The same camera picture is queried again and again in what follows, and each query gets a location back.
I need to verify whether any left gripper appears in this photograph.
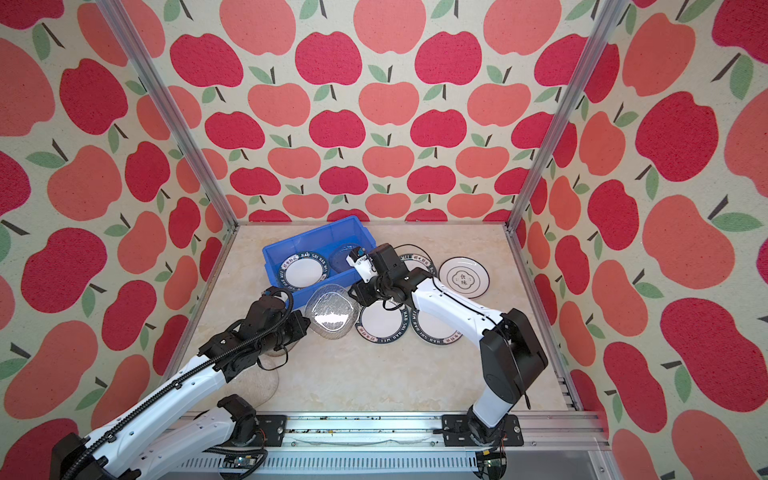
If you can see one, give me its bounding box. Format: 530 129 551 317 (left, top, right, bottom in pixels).
259 309 314 355

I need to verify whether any white plate green rim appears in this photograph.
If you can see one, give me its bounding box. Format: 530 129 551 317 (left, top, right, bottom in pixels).
277 251 330 292
410 310 463 346
355 301 410 345
400 253 438 276

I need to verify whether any clear glass plate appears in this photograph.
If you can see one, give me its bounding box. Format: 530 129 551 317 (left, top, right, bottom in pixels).
229 355 279 408
304 284 362 340
328 243 359 274

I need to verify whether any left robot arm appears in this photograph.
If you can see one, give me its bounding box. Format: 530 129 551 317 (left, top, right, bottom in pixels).
49 287 310 479

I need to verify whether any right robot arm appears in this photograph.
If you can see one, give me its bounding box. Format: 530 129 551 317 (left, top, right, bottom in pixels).
347 243 549 447

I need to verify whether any blue plastic bin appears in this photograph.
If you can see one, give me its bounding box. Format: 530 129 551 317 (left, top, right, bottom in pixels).
262 217 376 308

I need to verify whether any white plate black rim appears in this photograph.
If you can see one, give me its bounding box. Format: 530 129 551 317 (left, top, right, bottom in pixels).
438 256 491 299

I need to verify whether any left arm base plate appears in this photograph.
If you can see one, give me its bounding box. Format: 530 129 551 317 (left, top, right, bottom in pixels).
226 414 288 448

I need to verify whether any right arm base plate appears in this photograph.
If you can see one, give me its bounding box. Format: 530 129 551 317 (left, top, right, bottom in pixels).
433 414 524 449

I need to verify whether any aluminium front rail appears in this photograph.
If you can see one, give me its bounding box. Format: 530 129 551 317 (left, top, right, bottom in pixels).
167 411 622 479

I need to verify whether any left aluminium post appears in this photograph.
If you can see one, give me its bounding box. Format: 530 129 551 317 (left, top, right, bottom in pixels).
96 1 239 232

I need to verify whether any aluminium post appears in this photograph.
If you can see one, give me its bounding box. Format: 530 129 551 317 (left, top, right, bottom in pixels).
504 0 630 236
96 1 239 232

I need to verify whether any right aluminium post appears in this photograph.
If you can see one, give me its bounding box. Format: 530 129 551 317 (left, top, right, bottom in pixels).
504 0 630 236

